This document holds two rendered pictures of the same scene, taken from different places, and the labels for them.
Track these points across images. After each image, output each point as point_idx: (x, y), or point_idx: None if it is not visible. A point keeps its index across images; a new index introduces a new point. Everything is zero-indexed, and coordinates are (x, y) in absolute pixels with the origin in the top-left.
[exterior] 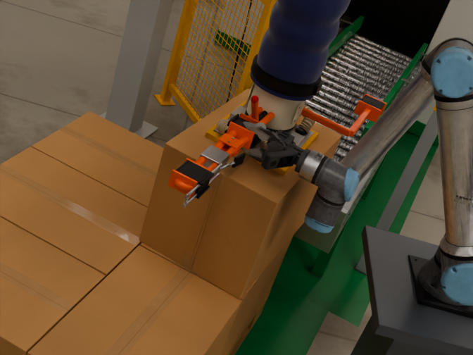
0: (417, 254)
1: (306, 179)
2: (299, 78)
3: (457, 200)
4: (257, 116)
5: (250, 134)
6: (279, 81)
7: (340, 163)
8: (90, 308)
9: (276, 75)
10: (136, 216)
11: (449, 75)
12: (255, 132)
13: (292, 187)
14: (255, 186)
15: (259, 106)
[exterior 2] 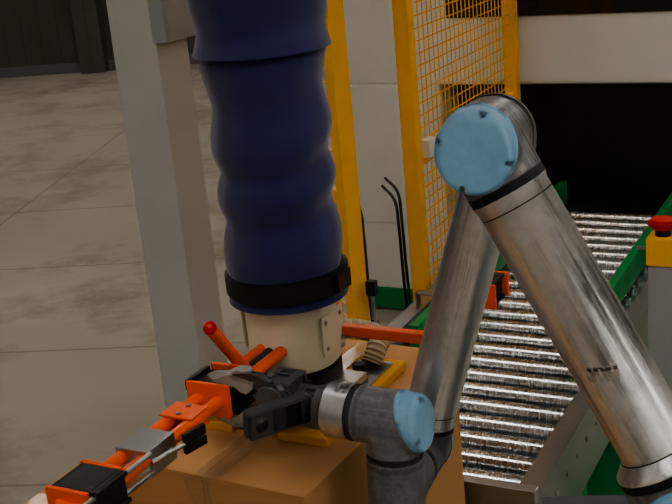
0: None
1: (338, 437)
2: (293, 271)
3: (594, 377)
4: (239, 358)
5: (222, 391)
6: (263, 287)
7: (384, 388)
8: None
9: (255, 279)
10: None
11: (463, 156)
12: (230, 383)
13: (341, 463)
14: (267, 479)
15: (258, 343)
